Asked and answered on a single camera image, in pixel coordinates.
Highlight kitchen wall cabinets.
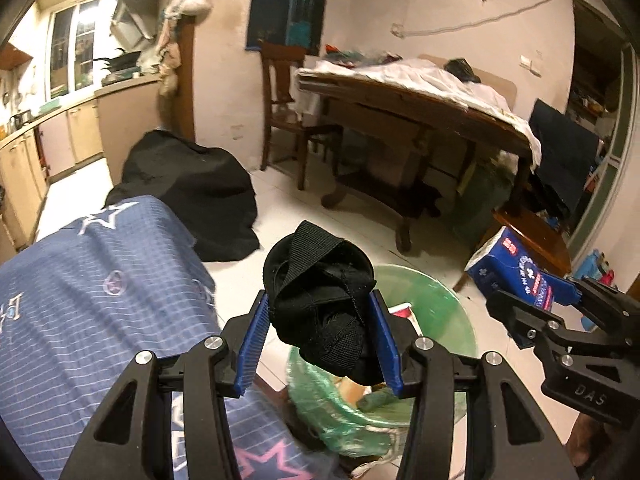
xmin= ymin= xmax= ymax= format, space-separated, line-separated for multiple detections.
xmin=0 ymin=42 xmax=33 ymax=71

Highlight large black floor bag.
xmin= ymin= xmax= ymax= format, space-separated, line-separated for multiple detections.
xmin=104 ymin=130 xmax=261 ymax=262

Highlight black webbing strap bundle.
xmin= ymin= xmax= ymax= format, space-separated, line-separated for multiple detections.
xmin=263 ymin=220 xmax=381 ymax=386

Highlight green bag-lined waste bin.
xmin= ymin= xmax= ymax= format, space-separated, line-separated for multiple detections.
xmin=285 ymin=265 xmax=478 ymax=461

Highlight dark wooden chair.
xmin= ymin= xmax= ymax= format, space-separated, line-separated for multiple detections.
xmin=259 ymin=40 xmax=346 ymax=191

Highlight dark curtained window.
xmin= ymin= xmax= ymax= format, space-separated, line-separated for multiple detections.
xmin=245 ymin=0 xmax=331 ymax=53

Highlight hanging cloth bags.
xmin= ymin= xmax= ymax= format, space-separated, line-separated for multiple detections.
xmin=157 ymin=0 xmax=183 ymax=98

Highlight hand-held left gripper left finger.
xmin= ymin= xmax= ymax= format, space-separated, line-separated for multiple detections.
xmin=60 ymin=289 xmax=275 ymax=480

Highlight green bag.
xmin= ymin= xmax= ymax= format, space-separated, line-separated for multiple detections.
xmin=452 ymin=160 xmax=513 ymax=241

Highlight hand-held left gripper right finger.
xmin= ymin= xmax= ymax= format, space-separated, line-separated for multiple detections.
xmin=369 ymin=289 xmax=568 ymax=480

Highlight black wok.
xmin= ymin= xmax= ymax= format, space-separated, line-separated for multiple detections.
xmin=95 ymin=50 xmax=141 ymax=71

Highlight person's right hand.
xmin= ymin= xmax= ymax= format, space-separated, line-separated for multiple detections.
xmin=570 ymin=407 xmax=618 ymax=467

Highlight steel range hood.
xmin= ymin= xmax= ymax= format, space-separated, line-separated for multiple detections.
xmin=110 ymin=0 xmax=166 ymax=51

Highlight dark wooden table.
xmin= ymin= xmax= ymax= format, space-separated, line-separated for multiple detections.
xmin=297 ymin=67 xmax=543 ymax=253

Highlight colourful clothes pile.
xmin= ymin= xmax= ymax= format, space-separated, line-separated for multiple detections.
xmin=325 ymin=45 xmax=401 ymax=66

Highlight black plastic bag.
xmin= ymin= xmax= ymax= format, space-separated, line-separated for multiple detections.
xmin=445 ymin=58 xmax=482 ymax=83

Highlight kitchen window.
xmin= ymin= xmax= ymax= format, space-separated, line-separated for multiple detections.
xmin=47 ymin=0 xmax=103 ymax=101

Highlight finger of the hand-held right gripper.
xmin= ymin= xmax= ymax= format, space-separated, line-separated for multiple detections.
xmin=486 ymin=287 xmax=562 ymax=351
xmin=542 ymin=275 xmax=640 ymax=332

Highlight black cloth panel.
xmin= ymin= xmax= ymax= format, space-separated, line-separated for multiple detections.
xmin=527 ymin=99 xmax=603 ymax=216

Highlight white wall cable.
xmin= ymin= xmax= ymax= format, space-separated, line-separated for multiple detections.
xmin=392 ymin=0 xmax=573 ymax=38

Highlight white cloth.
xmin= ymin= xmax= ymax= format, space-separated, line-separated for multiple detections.
xmin=300 ymin=57 xmax=543 ymax=168

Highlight red white wrapper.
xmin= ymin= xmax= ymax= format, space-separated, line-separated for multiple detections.
xmin=390 ymin=302 xmax=418 ymax=333

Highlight kitchen base cabinets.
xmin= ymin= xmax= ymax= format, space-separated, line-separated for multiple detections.
xmin=0 ymin=80 xmax=163 ymax=251

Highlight blue star-print tablecloth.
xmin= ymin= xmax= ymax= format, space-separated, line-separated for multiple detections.
xmin=0 ymin=194 xmax=336 ymax=480

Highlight blue white carton box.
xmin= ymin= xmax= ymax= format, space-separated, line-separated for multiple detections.
xmin=465 ymin=226 xmax=556 ymax=313

